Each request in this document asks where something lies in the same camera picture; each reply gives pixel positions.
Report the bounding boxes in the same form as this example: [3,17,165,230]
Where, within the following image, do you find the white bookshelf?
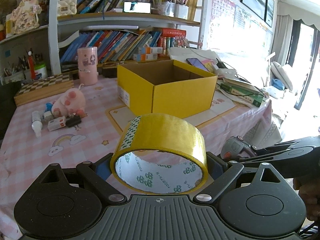
[0,0,204,80]

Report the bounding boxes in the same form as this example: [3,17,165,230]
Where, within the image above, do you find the red white pen figure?
[28,51,35,80]

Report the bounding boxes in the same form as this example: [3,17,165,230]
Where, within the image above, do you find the bright-screen phone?
[124,2,151,14]

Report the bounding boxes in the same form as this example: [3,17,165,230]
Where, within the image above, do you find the black binder clip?
[65,114,82,128]

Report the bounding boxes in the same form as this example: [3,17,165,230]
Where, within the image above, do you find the white jar green lid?
[34,63,48,80]

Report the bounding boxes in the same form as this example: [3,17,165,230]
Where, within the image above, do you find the pile of papers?
[167,47,270,105]

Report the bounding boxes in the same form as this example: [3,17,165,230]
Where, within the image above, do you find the red boxed book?
[161,28,187,38]

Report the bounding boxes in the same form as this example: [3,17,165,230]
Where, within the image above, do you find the grey device with orange button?
[221,135,253,161]

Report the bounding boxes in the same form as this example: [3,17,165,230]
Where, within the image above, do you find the black smartphone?
[186,58,209,71]

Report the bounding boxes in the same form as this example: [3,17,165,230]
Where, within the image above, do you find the white scalloped curtain valance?
[276,0,320,30]

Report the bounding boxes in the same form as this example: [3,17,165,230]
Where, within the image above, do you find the pink plush toy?
[51,85,87,117]

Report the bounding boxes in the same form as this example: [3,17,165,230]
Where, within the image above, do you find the colourful wall chart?
[235,5,273,34]

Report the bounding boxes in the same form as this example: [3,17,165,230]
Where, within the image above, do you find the person's right hand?
[292,177,320,222]

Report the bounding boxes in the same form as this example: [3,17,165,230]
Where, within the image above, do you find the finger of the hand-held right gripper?
[231,153,288,167]
[250,142,295,155]

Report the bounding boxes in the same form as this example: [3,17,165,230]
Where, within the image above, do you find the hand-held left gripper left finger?
[40,153,127,205]

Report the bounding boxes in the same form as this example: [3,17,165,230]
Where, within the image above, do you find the white quilted handbag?
[58,0,77,15]

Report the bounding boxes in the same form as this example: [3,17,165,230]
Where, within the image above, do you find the pink cartoon cylinder canister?
[77,47,98,85]

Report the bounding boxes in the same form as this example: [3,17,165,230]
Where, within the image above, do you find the orange white small carton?
[138,47,163,55]
[133,54,158,62]

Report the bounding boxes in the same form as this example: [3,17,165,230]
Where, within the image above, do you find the alphabet wall poster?
[209,0,237,48]

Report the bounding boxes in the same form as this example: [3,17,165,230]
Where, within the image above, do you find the pink sticky notes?
[200,59,218,72]

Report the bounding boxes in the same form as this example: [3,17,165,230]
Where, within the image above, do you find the floral plush doll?
[11,0,42,34]

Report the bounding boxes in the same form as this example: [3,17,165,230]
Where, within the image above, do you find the pink checked desktop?
[0,55,273,240]

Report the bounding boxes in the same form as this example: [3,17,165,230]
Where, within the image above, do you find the green book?
[220,82,267,108]

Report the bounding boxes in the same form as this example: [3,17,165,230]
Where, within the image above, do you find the white squeeze bottle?
[31,110,43,138]

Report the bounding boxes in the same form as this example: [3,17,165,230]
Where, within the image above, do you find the wooden chessboard box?
[14,73,75,107]

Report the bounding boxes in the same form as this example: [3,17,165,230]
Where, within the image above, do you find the yellow cardboard box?
[117,59,218,119]

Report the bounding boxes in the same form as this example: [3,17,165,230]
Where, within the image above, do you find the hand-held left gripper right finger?
[194,152,284,204]

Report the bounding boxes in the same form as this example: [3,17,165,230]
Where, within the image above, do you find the white red small box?
[47,116,67,132]

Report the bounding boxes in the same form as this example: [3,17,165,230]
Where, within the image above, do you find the white chair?
[262,52,294,93]

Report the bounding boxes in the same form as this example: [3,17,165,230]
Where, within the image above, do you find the pen holder with pens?
[4,55,28,83]

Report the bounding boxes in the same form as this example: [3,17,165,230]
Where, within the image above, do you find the yellow tape roll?
[110,113,208,195]

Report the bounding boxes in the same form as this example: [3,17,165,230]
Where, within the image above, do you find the white pen cup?
[174,4,189,20]

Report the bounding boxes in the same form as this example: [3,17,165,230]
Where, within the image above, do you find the row of leaning books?
[60,29,175,64]

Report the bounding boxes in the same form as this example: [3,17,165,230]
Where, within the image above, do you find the clear pen cup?
[162,2,175,17]

